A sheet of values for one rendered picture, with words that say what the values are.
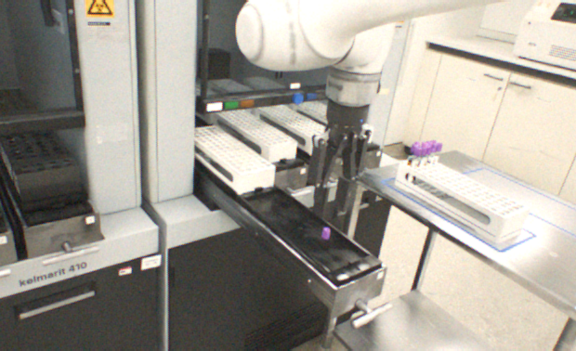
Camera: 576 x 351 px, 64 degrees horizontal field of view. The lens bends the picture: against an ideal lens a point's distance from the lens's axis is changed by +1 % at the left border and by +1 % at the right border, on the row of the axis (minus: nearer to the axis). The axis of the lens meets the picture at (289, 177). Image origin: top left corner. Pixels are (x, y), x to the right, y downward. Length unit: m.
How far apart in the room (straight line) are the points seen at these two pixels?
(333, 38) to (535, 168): 2.65
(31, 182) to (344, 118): 0.62
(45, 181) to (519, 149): 2.75
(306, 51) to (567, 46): 2.54
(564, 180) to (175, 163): 2.48
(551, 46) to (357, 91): 2.40
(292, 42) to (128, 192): 0.62
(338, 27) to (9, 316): 0.83
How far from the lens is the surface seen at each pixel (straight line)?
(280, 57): 0.63
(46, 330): 1.14
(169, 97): 1.06
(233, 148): 1.17
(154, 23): 1.02
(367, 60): 0.77
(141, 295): 1.17
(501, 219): 1.05
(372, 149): 1.43
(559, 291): 1.00
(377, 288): 0.92
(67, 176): 1.04
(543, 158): 3.17
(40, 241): 1.01
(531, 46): 3.16
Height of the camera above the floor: 1.32
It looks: 26 degrees down
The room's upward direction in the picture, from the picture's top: 7 degrees clockwise
